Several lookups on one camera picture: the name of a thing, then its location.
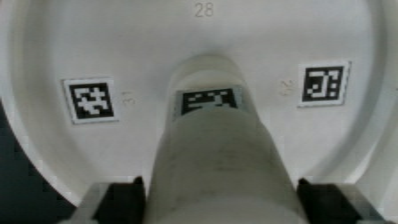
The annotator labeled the white round table top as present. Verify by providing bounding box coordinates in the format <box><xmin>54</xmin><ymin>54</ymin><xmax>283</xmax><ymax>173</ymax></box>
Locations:
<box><xmin>0</xmin><ymin>0</ymin><xmax>398</xmax><ymax>200</ymax></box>

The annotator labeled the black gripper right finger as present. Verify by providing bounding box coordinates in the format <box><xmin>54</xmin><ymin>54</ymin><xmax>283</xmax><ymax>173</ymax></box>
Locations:
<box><xmin>296</xmin><ymin>178</ymin><xmax>388</xmax><ymax>224</ymax></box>

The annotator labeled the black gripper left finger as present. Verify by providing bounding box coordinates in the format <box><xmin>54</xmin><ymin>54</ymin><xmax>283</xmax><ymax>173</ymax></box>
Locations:
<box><xmin>59</xmin><ymin>175</ymin><xmax>148</xmax><ymax>224</ymax></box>

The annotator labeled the white cylindrical table leg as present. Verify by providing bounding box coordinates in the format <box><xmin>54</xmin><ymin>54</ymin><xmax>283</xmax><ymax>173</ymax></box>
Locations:
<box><xmin>145</xmin><ymin>55</ymin><xmax>310</xmax><ymax>224</ymax></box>

